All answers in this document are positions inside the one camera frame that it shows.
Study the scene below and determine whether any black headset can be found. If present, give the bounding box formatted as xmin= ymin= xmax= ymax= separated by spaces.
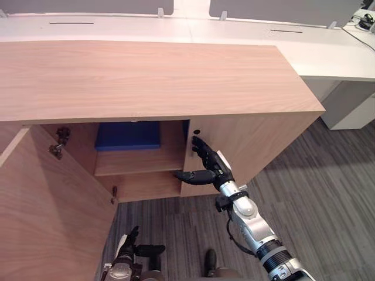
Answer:
xmin=359 ymin=12 xmax=372 ymax=30

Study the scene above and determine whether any white desk top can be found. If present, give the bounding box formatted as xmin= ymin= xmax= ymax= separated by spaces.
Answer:
xmin=187 ymin=16 xmax=375 ymax=82
xmin=0 ymin=11 xmax=194 ymax=44

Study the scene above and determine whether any white desk pedestal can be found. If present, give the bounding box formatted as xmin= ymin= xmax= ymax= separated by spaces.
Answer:
xmin=301 ymin=75 xmax=375 ymax=131

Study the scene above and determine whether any wooden cabinet door with lock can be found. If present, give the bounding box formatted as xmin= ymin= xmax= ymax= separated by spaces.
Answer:
xmin=180 ymin=112 xmax=325 ymax=197

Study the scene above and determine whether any grey desk partition panel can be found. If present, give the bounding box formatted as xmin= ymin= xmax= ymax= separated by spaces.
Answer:
xmin=0 ymin=0 xmax=176 ymax=16
xmin=209 ymin=0 xmax=364 ymax=29

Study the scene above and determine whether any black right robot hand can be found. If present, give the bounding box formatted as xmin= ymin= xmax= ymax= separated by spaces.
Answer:
xmin=174 ymin=136 xmax=236 ymax=190

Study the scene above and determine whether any dark robot foot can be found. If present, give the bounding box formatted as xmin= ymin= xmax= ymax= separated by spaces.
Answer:
xmin=204 ymin=248 xmax=218 ymax=277
xmin=148 ymin=253 xmax=162 ymax=272

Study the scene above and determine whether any wooden cabinet door with hinges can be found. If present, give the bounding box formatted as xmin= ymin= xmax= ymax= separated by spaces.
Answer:
xmin=0 ymin=124 xmax=120 ymax=281

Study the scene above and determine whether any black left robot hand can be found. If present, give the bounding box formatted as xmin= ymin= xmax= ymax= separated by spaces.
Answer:
xmin=116 ymin=225 xmax=166 ymax=260

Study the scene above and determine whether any dark left robot foot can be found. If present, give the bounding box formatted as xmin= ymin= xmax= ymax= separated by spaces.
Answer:
xmin=148 ymin=253 xmax=162 ymax=272

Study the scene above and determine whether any wooden office cabinet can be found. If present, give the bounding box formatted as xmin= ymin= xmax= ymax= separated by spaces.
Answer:
xmin=0 ymin=40 xmax=326 ymax=205

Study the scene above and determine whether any wooden cabinet shelf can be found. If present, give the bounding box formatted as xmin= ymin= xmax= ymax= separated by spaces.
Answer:
xmin=94 ymin=146 xmax=186 ymax=177

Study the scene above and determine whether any dark right robot foot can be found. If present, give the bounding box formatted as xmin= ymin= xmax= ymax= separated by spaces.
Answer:
xmin=204 ymin=248 xmax=218 ymax=277

